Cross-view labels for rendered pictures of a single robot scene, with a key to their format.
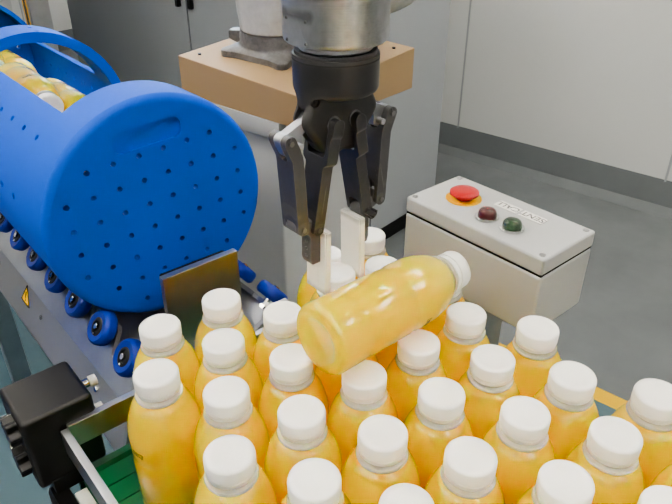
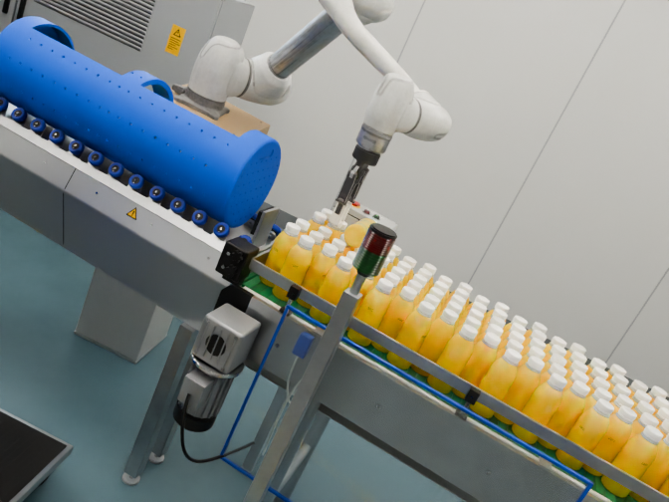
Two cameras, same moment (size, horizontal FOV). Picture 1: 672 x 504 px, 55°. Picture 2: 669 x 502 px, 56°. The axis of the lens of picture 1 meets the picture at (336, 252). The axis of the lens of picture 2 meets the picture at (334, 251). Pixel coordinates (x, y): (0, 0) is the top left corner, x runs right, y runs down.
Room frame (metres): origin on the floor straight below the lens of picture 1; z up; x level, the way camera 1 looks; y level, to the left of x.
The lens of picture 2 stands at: (-0.86, 1.03, 1.62)
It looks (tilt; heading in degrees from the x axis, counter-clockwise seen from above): 19 degrees down; 323
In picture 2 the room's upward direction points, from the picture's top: 25 degrees clockwise
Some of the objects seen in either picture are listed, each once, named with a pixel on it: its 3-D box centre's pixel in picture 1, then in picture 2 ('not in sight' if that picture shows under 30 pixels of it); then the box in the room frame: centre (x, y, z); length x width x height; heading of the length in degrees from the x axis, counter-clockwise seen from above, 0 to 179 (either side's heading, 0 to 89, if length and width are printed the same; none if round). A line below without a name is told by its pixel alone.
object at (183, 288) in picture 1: (201, 303); (262, 227); (0.65, 0.16, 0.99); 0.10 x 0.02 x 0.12; 130
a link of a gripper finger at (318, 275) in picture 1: (318, 258); (337, 213); (0.54, 0.02, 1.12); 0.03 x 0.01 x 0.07; 41
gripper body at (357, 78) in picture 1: (335, 98); (362, 163); (0.56, 0.00, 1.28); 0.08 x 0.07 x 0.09; 131
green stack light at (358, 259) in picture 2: not in sight; (369, 259); (0.13, 0.19, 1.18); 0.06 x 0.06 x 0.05
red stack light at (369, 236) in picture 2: not in sight; (378, 241); (0.13, 0.19, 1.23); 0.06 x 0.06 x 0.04
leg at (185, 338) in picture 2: not in sight; (158, 406); (0.66, 0.26, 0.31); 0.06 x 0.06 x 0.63; 40
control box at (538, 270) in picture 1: (491, 248); (361, 225); (0.68, -0.19, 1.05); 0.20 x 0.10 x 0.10; 40
